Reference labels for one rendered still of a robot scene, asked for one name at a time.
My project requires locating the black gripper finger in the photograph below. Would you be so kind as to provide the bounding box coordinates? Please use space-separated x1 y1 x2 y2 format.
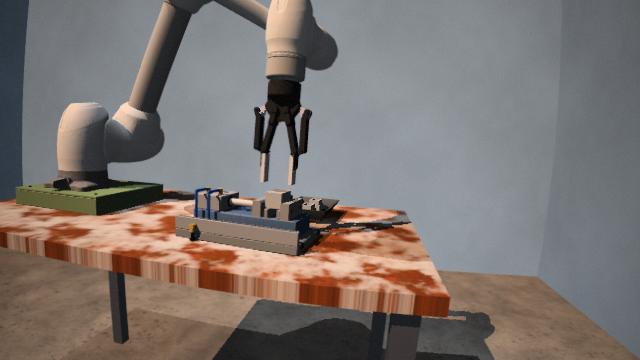
254 105 279 182
283 106 312 185

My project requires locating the dark grey flat bar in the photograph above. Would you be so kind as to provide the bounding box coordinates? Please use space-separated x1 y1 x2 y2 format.
264 208 278 218

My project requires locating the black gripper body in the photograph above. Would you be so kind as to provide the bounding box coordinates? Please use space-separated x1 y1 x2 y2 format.
265 80 302 122

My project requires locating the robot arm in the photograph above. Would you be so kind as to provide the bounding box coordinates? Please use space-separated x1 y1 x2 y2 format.
44 0 338 192

